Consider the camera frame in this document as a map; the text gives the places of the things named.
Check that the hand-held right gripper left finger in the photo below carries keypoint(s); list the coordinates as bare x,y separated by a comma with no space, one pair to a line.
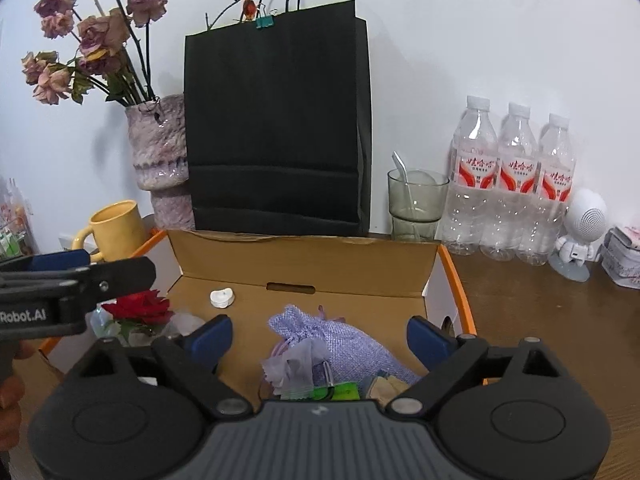
210,337

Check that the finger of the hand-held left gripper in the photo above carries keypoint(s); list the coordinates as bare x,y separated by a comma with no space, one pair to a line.
120,275
55,260

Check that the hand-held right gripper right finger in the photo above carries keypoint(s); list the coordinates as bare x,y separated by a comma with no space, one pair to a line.
427,337

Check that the clear plastic sleeve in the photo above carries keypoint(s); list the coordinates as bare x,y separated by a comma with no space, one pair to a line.
187,322

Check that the green packet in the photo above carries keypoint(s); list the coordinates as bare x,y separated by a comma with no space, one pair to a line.
345,391

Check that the orange cardboard box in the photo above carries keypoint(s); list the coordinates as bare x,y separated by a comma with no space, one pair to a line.
350,265

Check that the person's left hand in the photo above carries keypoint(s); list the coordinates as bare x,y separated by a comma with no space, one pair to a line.
10,400

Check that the small white cap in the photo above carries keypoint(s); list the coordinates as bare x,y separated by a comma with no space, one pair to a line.
221,297

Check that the yellow mug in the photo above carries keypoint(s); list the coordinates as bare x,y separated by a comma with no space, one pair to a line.
117,230

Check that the rack of colourful packets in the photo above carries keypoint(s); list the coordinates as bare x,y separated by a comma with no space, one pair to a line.
12,230

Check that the purple burlap pouch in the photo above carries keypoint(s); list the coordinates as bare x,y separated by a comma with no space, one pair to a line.
345,345

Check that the pink textured vase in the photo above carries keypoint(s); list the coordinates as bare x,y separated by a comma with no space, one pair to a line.
160,155

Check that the grey glass cup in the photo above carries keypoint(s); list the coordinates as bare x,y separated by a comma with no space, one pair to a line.
425,210

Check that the clear spoon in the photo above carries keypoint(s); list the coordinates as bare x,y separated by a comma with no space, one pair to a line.
405,180

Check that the clear water bottle red label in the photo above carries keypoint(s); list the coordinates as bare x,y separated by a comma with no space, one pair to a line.
472,180
515,185
552,195

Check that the white robot speaker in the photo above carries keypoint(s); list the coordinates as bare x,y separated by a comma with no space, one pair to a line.
582,230

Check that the black paper bag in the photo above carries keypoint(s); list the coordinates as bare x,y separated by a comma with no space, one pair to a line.
275,125

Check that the pink case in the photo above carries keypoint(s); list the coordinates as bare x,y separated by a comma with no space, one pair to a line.
631,235

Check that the dried pink roses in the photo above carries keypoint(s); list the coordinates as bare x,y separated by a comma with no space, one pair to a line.
95,35

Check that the green binder clip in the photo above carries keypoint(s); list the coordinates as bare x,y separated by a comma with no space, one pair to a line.
265,21

